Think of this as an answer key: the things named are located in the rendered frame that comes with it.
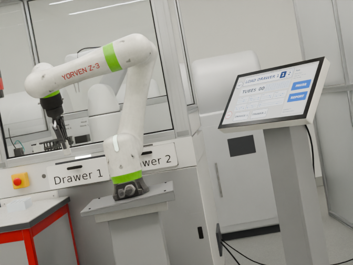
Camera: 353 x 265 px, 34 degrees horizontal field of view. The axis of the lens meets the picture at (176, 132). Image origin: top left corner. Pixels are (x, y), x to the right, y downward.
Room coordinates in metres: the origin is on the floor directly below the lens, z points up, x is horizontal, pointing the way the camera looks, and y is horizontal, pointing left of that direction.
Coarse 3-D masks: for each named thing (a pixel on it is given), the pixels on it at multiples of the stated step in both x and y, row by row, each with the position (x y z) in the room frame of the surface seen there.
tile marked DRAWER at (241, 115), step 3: (243, 111) 2.67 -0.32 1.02; (246, 111) 2.65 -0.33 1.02; (249, 111) 2.64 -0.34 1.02; (237, 114) 2.69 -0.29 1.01; (240, 114) 2.68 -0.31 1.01; (243, 114) 2.66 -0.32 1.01; (246, 114) 2.64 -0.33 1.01; (234, 117) 2.70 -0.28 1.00; (237, 117) 2.68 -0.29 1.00; (240, 117) 2.66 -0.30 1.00; (243, 117) 2.65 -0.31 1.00; (246, 117) 2.63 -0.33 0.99; (234, 120) 2.68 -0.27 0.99; (237, 120) 2.66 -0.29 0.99
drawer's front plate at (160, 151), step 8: (168, 144) 2.81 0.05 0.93; (152, 152) 2.81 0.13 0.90; (160, 152) 2.81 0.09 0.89; (168, 152) 2.81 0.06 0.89; (144, 160) 2.82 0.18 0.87; (152, 160) 2.81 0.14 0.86; (160, 160) 2.81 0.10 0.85; (176, 160) 2.80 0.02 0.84; (144, 168) 2.82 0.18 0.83; (152, 168) 2.82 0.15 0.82
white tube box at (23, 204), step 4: (16, 200) 2.75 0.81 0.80; (20, 200) 2.72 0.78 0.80; (24, 200) 2.69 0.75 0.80; (28, 200) 2.70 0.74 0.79; (8, 204) 2.66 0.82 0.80; (12, 204) 2.63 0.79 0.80; (16, 204) 2.63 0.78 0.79; (20, 204) 2.63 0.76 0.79; (24, 204) 2.63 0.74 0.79; (28, 204) 2.69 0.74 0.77; (8, 208) 2.63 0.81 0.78; (12, 208) 2.63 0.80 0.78; (16, 208) 2.63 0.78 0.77; (20, 208) 2.63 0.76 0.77; (24, 208) 2.63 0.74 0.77; (8, 212) 2.63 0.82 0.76
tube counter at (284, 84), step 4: (284, 80) 2.58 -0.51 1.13; (288, 80) 2.56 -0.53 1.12; (264, 84) 2.67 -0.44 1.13; (268, 84) 2.65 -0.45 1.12; (272, 84) 2.63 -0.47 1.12; (276, 84) 2.61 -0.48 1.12; (280, 84) 2.59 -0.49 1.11; (284, 84) 2.56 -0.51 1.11; (288, 84) 2.54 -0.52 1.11; (260, 88) 2.68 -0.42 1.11; (264, 88) 2.65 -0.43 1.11; (268, 88) 2.63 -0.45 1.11; (272, 88) 2.61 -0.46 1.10; (276, 88) 2.59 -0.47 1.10; (280, 88) 2.57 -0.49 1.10; (260, 92) 2.66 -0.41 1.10
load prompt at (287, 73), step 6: (276, 72) 2.65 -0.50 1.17; (282, 72) 2.62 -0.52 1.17; (288, 72) 2.59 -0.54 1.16; (246, 78) 2.80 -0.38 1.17; (252, 78) 2.76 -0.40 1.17; (258, 78) 2.73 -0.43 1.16; (264, 78) 2.69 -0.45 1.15; (270, 78) 2.66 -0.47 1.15; (276, 78) 2.63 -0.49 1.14; (282, 78) 2.60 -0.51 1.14; (246, 84) 2.77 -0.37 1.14; (252, 84) 2.74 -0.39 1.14
